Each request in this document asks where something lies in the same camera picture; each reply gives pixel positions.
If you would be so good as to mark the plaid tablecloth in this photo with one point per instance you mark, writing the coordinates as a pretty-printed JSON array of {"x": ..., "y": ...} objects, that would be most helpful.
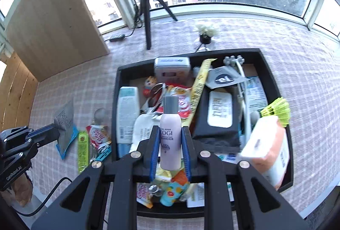
[{"x": 305, "y": 66}]

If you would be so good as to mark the white crumpled paper packet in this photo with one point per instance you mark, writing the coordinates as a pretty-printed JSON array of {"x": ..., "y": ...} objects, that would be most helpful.
[{"x": 142, "y": 128}]

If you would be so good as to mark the cartoon doll figurine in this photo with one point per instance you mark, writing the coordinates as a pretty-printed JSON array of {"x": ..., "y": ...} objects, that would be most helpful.
[{"x": 149, "y": 83}]

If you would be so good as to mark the white flower black vase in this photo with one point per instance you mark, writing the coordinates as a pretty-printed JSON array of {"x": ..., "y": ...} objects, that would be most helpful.
[{"x": 207, "y": 36}]

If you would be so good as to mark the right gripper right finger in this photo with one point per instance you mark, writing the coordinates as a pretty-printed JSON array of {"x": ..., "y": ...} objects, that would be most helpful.
[{"x": 236, "y": 188}]

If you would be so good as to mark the blue white leaflet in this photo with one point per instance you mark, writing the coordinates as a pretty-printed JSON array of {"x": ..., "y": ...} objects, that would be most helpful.
[{"x": 256, "y": 95}]

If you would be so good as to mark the red white coffee sachet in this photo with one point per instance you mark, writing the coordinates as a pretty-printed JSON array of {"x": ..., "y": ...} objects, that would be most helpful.
[{"x": 99, "y": 135}]

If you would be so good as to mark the white metal tin box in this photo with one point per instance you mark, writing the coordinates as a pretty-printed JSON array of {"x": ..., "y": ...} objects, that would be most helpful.
[{"x": 172, "y": 69}]

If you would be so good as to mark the orange white tissue pack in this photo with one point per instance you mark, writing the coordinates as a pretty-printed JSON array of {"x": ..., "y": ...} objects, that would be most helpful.
[{"x": 267, "y": 150}]

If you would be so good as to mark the blue snack packet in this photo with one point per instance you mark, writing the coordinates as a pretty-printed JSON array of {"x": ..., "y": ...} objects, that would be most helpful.
[{"x": 66, "y": 137}]

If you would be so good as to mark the white lotion tube blue cap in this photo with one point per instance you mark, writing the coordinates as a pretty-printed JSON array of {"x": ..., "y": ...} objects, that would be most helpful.
[{"x": 127, "y": 111}]

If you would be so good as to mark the wooden board panel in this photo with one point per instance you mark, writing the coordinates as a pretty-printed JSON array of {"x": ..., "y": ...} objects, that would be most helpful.
[{"x": 50, "y": 36}]

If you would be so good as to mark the green stick packet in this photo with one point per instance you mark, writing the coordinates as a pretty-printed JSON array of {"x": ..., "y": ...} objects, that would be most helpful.
[{"x": 83, "y": 151}]

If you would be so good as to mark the black inline cable switch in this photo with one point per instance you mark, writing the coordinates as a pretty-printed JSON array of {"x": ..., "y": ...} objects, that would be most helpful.
[{"x": 117, "y": 38}]

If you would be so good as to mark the pink KOGI bottle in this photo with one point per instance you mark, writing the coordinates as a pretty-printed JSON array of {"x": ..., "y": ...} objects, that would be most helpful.
[{"x": 170, "y": 135}]

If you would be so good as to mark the grey sachet round logo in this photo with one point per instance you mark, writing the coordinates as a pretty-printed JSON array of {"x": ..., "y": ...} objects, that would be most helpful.
[{"x": 223, "y": 77}]

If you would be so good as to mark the yellow green shuttlecock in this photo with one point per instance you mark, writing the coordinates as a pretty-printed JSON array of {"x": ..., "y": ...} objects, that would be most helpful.
[{"x": 280, "y": 108}]

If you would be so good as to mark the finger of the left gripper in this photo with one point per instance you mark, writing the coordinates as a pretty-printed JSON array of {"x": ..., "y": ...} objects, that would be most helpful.
[{"x": 45, "y": 135}]

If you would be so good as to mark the yellow stick sachet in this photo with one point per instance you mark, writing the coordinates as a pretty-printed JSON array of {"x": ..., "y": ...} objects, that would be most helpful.
[{"x": 197, "y": 89}]

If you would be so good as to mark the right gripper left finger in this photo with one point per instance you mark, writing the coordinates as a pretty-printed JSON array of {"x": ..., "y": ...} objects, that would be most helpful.
[{"x": 82, "y": 204}]

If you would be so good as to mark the black storage tray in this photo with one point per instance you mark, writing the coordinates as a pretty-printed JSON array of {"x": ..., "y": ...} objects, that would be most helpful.
[{"x": 255, "y": 64}]

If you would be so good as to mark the black wet wipes pack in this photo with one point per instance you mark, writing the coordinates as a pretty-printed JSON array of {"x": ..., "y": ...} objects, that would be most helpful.
[{"x": 217, "y": 121}]

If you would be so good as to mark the white massage roller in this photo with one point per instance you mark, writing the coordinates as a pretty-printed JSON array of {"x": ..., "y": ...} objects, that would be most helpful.
[{"x": 237, "y": 63}]

